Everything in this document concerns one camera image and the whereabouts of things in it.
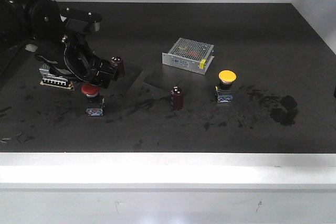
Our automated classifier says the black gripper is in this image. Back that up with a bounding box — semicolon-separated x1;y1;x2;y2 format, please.
35;33;119;89

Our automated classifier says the red mushroom push button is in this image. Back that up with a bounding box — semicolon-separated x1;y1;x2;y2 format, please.
81;83;105;116

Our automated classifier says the yellow mushroom push button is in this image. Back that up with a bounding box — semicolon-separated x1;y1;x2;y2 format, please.
215;70;237;103

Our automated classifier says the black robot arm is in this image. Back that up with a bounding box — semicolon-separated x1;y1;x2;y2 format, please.
1;0;119;89

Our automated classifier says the left dark cylindrical capacitor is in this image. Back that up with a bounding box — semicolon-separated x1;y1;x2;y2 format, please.
111;57;125;78

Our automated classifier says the dark cylindrical capacitor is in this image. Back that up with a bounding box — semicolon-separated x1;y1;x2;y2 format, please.
111;57;125;78
171;86;183;111

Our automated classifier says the left metal mesh power supply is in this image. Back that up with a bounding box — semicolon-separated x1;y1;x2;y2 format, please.
39;64;75;91

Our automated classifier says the metal mesh power supply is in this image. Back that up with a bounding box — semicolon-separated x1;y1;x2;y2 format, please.
39;64;75;91
162;38;214;75

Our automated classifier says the right dark cylindrical capacitor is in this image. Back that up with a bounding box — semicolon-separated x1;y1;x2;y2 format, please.
171;86;183;111

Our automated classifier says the right metal mesh power supply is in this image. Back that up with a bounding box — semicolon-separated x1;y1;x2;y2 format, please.
162;38;214;75

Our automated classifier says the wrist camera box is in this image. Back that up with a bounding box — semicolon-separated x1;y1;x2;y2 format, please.
60;7;102;35

